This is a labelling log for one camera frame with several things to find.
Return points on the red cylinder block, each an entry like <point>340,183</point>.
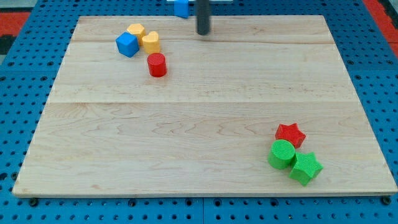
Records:
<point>157,65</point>

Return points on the yellow hexagon block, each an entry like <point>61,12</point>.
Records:
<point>138,30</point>

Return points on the red star block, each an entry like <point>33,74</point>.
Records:
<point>290,133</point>

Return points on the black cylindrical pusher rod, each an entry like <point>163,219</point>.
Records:
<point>203,12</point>

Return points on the wooden board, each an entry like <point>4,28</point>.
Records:
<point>205,129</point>

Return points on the green star block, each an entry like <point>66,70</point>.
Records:
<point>305,167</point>

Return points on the blue cube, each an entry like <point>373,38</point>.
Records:
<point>127,44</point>

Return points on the green cylinder block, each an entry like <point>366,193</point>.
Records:
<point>281,154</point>

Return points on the blue block at top edge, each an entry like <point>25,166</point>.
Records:
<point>181,8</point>

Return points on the yellow heart block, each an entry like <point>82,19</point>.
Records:
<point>151,43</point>

